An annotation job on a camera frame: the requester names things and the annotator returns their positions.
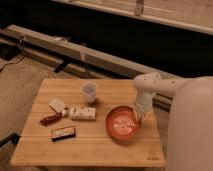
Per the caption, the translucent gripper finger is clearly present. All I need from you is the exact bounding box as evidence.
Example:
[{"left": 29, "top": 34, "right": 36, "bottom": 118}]
[{"left": 135, "top": 111, "right": 146, "bottom": 122}]

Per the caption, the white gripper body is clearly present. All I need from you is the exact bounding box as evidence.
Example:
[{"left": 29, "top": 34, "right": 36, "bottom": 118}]
[{"left": 134, "top": 92, "right": 154, "bottom": 113}]

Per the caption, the orange ceramic bowl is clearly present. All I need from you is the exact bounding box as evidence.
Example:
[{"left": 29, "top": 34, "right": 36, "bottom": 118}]
[{"left": 106, "top": 106, "right": 140, "bottom": 141}]

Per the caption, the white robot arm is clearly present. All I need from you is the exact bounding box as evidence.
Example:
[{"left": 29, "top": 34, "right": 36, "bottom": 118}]
[{"left": 133, "top": 72, "right": 213, "bottom": 171}]

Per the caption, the white snack box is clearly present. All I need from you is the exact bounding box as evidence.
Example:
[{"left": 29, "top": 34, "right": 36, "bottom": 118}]
[{"left": 69, "top": 107, "right": 96, "bottom": 120}]

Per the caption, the wooden table top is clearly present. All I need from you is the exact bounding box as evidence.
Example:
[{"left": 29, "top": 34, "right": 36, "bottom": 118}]
[{"left": 11, "top": 79, "right": 165, "bottom": 168}]

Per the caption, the dark rectangular candy box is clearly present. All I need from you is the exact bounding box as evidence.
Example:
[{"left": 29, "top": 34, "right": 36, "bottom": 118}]
[{"left": 51, "top": 126, "right": 76, "bottom": 142}]

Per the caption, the red brown snack bar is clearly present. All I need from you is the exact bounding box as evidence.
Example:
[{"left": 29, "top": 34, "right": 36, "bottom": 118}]
[{"left": 39, "top": 113, "right": 62, "bottom": 126}]

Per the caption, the long grey metal beam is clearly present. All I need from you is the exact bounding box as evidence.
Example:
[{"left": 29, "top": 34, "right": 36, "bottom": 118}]
[{"left": 0, "top": 25, "right": 177, "bottom": 78}]

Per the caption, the black bracket at table leg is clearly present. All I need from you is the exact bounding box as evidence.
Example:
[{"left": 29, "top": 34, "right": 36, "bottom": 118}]
[{"left": 0, "top": 133, "right": 20, "bottom": 147}]

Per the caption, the black cable on floor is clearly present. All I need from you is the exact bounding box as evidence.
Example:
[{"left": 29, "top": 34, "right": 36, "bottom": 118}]
[{"left": 0, "top": 53, "right": 28, "bottom": 73}]

